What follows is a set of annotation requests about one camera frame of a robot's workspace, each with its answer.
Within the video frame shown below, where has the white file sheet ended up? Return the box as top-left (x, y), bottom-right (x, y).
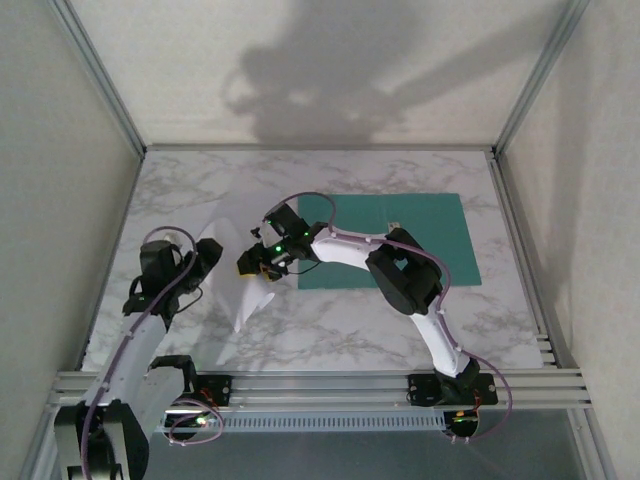
top-left (197, 214), bottom-right (276, 335)

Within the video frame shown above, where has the green paper folder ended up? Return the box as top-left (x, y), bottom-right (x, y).
top-left (297, 193), bottom-right (482, 291)

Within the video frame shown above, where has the LED circuit board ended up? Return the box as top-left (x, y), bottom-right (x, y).
top-left (163, 410), bottom-right (221, 432)
top-left (444, 409), bottom-right (482, 437)

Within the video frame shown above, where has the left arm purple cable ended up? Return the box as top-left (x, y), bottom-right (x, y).
top-left (79, 227), bottom-right (225, 480)

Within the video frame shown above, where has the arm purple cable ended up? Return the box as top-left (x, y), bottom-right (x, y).
top-left (79, 227), bottom-right (225, 480)
top-left (264, 192), bottom-right (514, 446)

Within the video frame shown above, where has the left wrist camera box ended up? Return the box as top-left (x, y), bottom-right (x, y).
top-left (138, 230), bottom-right (183, 281)

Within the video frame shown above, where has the aluminium back rail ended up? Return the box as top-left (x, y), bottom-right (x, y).
top-left (142, 143), bottom-right (499, 153)

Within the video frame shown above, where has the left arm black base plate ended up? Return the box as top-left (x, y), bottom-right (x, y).
top-left (189, 374), bottom-right (234, 407)

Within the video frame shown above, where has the aluminium front rail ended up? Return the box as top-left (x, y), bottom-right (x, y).
top-left (47, 368), bottom-right (596, 414)

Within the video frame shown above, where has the grey slotted cable duct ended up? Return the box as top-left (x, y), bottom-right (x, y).
top-left (159, 412), bottom-right (449, 435)

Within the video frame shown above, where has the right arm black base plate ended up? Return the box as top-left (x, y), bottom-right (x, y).
top-left (407, 373), bottom-right (499, 405)

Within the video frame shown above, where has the aluminium frame leg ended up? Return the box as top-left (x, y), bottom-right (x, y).
top-left (18, 407), bottom-right (64, 480)
top-left (574, 409), bottom-right (619, 480)

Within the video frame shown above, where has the aluminium frame post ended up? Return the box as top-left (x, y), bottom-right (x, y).
top-left (47, 0), bottom-right (147, 157)
top-left (492, 0), bottom-right (592, 157)

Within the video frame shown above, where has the aluminium side rail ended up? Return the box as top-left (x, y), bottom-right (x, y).
top-left (487, 151), bottom-right (581, 372)

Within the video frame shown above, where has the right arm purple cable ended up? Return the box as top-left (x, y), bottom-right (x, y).
top-left (264, 192), bottom-right (514, 446)

